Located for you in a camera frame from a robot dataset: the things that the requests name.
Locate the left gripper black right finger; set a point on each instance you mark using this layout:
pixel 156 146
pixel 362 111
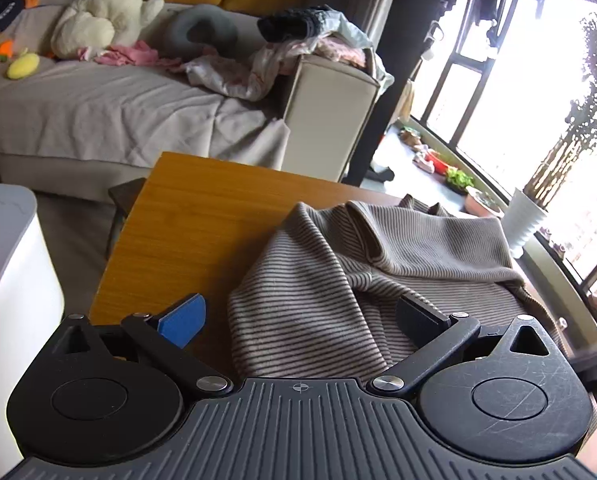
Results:
pixel 440 340

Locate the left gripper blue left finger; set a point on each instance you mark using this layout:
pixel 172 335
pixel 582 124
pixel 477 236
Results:
pixel 162 337

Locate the striped knit garment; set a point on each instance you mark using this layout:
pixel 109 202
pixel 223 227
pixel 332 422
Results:
pixel 320 300

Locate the pile of clothes on armrest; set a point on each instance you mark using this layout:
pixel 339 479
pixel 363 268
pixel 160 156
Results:
pixel 289 34

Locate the pink basin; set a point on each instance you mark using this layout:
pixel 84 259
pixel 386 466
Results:
pixel 481 205

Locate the white ribbed plant pot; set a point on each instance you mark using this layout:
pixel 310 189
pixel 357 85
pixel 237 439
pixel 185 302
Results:
pixel 521 221

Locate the green plant tray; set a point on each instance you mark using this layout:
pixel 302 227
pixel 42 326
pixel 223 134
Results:
pixel 458 181

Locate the red bowl on floor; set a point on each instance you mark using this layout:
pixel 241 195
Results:
pixel 439 164

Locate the white side cabinet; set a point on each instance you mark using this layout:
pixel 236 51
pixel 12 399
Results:
pixel 31 300

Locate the beige sofa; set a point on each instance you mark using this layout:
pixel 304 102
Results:
pixel 78 128

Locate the tall potted palm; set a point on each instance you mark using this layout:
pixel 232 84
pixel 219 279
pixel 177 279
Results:
pixel 580 135

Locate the pink garment on sofa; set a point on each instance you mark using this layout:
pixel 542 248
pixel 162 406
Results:
pixel 139 54

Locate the grey neck pillow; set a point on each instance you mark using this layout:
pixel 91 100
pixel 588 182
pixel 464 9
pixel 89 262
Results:
pixel 194 30

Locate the small yellow-green plush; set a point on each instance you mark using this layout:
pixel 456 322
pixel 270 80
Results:
pixel 23 66

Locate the white plush duck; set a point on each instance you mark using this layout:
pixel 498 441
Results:
pixel 96 25

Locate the orange plush toy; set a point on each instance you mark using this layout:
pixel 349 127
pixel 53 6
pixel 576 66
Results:
pixel 6 50

